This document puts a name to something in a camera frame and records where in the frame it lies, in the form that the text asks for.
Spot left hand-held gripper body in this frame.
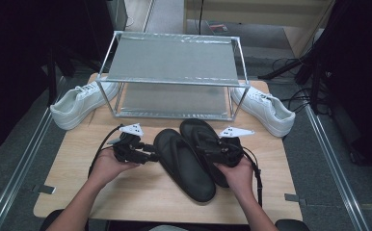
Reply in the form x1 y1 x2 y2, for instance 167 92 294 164
111 123 145 165

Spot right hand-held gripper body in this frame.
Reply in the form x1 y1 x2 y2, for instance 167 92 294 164
217 126 255 167

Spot black slipper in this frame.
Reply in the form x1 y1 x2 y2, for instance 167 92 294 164
178 118 245 189
153 128 217 204

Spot white sneaker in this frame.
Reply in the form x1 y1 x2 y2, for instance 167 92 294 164
49 80 120 131
231 86 297 139

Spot metal shoe rack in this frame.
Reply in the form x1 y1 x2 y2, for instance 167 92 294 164
95 30 251 122

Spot person's right hand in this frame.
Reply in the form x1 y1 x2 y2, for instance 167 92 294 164
214 157 255 197

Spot person's left hand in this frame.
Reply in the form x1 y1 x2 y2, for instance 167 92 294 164
89 147 140 191

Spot black chair armrest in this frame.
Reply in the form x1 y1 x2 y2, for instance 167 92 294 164
274 218 310 231
39 209 91 231

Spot black stand leg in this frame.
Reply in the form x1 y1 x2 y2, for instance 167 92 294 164
257 57 307 81

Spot red flat item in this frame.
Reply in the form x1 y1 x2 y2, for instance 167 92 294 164
207 21 229 36

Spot wooden cabinet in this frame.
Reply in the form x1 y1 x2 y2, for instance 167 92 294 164
183 0 336 59

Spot black curtain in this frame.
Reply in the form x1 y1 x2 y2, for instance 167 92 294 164
312 0 372 176
0 0 115 158

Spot right hand-held gripper cable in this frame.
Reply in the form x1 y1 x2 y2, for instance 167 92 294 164
241 147 264 208

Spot black floor cables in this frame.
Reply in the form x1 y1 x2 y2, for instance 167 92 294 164
272 57 330 115

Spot metal floor rail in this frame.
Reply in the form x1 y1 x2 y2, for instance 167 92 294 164
0 76 66 231
303 104 371 231

